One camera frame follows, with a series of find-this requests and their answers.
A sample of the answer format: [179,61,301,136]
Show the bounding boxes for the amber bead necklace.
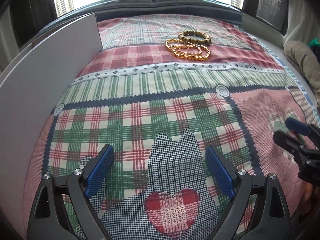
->
[164,38,212,62]

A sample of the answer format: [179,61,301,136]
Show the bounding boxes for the light wood barrel bracelet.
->
[178,30,212,46]

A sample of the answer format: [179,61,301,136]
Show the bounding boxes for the person's right hand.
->
[299,183,319,215]

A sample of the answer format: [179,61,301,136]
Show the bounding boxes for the beige cushion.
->
[283,41,319,101]

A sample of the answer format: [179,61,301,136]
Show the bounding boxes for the green cloth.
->
[308,37,320,47]

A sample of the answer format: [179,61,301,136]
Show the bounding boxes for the white curtain right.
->
[283,0,319,45]

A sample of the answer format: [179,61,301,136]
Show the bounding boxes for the white curtain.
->
[0,7,20,72]
[283,0,319,45]

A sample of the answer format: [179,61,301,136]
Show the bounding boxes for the plaid patchwork bed quilt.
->
[23,14,319,239]

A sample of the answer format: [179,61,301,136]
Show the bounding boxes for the white cardboard box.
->
[1,13,102,237]

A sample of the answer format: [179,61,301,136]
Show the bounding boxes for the white curtain left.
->
[0,7,20,72]

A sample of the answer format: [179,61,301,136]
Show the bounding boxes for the striped blue green pillow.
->
[39,0,242,35]

